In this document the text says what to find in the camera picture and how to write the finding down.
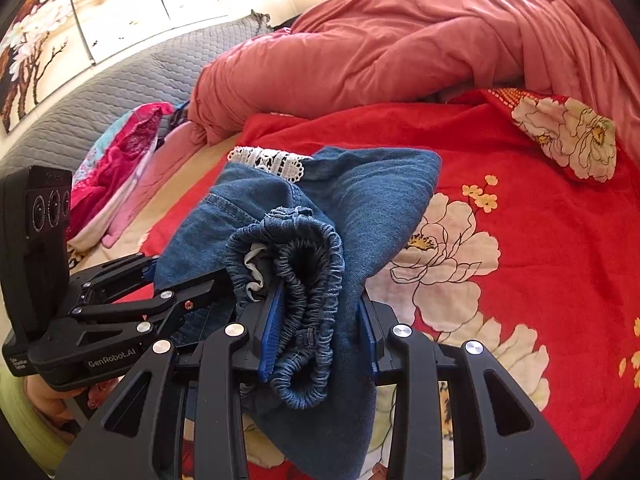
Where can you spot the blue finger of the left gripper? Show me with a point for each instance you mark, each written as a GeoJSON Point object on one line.
{"type": "Point", "coordinates": [150, 308]}
{"type": "Point", "coordinates": [115, 279]}

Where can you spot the left hand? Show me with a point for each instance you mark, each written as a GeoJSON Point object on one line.
{"type": "Point", "coordinates": [53, 404]}

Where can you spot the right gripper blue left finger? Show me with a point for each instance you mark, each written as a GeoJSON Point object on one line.
{"type": "Point", "coordinates": [269, 329]}

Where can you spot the pink floral pillow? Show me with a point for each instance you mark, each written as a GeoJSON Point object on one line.
{"type": "Point", "coordinates": [109, 172]}

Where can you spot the salmon pink duvet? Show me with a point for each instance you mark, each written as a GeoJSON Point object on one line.
{"type": "Point", "coordinates": [346, 53]}

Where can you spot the black camera box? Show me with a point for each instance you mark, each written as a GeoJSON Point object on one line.
{"type": "Point", "coordinates": [35, 213]}

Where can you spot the blue denim pants lace trim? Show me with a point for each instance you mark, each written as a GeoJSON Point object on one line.
{"type": "Point", "coordinates": [321, 225]}

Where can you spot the right hand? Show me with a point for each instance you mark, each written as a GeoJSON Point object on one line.
{"type": "Point", "coordinates": [378, 472]}

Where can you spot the grey quilted headboard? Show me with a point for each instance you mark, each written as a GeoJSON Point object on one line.
{"type": "Point", "coordinates": [166, 72]}

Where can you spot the blossom wall art panels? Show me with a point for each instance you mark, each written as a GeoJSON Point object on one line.
{"type": "Point", "coordinates": [49, 42]}

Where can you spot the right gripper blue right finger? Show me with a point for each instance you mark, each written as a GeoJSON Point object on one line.
{"type": "Point", "coordinates": [368, 336]}

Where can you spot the plain pink pillow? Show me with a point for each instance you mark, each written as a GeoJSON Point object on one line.
{"type": "Point", "coordinates": [179, 146]}

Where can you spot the red floral blanket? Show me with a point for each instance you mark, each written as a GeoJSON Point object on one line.
{"type": "Point", "coordinates": [514, 250]}

